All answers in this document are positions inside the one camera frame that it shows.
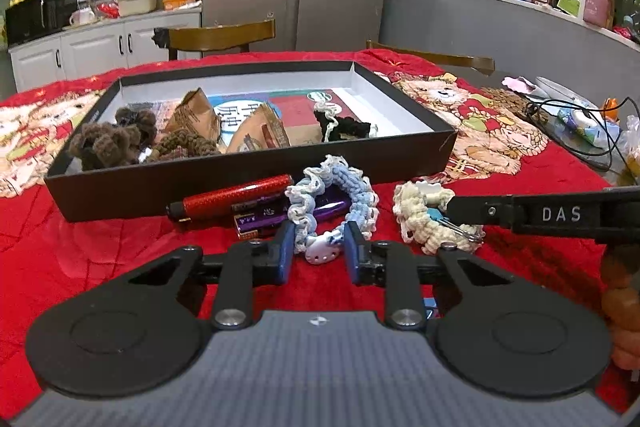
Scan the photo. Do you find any blue white kitty scrunchie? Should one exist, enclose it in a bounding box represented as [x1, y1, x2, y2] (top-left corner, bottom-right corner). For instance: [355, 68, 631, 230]
[284, 155, 380, 265]

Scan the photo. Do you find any purple lighter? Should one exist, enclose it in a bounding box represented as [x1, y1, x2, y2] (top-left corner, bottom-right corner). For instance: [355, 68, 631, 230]
[231, 185, 354, 242]

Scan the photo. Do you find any cream knitted scrunchie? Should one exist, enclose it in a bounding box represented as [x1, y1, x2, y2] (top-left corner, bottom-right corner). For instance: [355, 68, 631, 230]
[393, 181, 485, 256]

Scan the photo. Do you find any red lighter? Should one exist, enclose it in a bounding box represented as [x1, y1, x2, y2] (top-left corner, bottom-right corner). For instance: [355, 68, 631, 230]
[166, 174, 293, 225]

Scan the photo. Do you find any black white kitty scrunchie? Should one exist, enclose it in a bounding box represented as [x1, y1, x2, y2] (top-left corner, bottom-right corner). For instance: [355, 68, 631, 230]
[312, 102, 372, 143]

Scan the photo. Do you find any red teddy bear quilt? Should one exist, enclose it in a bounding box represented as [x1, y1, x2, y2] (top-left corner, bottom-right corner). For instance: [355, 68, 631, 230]
[1, 50, 639, 419]

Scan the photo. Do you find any colourful history book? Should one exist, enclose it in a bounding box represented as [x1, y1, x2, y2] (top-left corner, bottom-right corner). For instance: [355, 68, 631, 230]
[144, 89, 357, 148]

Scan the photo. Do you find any brown paper snack packet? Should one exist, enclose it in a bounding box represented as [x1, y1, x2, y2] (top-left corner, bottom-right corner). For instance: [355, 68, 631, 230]
[164, 88, 221, 142]

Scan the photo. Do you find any black shallow storage box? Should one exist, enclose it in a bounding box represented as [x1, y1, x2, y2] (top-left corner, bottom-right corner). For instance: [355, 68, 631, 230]
[44, 61, 457, 222]

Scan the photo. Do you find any pink jar on shelf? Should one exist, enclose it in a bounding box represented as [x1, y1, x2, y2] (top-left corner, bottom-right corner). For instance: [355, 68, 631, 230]
[582, 0, 612, 28]

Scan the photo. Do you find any dark brown knitted scrunchie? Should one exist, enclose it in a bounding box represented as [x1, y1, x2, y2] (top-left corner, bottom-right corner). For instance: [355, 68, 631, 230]
[68, 107, 157, 171]

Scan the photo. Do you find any wooden chair with black pad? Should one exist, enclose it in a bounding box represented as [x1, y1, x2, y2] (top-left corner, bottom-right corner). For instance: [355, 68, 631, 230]
[152, 20, 277, 61]

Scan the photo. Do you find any white kitchen cabinet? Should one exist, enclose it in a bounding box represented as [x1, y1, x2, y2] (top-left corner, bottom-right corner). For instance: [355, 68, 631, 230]
[9, 6, 201, 92]

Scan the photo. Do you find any beige plastic basin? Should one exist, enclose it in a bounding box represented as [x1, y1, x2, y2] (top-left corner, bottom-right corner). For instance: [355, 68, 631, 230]
[116, 0, 158, 17]

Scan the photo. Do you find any white mug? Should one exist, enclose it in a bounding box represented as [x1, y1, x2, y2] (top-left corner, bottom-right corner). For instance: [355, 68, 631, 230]
[68, 8, 98, 26]

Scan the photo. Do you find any black microwave oven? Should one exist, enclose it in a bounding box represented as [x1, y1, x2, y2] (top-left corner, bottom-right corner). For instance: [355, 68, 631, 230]
[6, 0, 78, 46]

